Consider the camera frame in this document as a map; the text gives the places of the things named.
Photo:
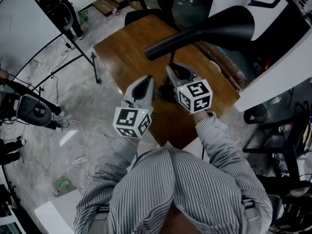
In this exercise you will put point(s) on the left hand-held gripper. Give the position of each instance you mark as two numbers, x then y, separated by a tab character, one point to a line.
130	118

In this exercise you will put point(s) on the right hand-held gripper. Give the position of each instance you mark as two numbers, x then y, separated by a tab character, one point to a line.
195	96

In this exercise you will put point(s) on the black desk lamp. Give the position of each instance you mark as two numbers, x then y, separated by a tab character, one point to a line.
219	30

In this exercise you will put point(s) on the person's left forearm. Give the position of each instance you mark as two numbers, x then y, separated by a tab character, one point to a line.
109	164

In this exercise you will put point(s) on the person's right forearm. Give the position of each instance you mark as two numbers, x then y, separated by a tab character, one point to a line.
219	142

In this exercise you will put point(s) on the wooden table with metal legs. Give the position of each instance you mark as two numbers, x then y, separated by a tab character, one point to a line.
126	57

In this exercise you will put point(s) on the black office chair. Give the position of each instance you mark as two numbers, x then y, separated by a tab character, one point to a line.
136	17

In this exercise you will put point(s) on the black waste bin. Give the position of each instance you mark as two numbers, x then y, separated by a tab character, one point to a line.
254	113

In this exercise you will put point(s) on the white power strip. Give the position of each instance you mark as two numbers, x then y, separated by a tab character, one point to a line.
79	160

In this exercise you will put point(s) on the stack of wooden steps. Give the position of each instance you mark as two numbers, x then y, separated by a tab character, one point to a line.
109	1

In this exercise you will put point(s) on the clear plastic bottle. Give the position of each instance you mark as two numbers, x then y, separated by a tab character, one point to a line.
275	100

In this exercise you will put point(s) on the person's striped shirt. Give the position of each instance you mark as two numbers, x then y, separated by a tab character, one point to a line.
170	184

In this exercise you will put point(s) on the white and black machine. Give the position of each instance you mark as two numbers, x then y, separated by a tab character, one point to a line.
268	16

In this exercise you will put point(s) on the black shelf rack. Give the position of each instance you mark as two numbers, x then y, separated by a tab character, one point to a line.
290	150

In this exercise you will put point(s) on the whiteboard on black stand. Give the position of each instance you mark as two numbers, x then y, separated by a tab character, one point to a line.
24	21

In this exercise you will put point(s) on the white table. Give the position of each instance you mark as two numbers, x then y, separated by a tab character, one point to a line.
53	216

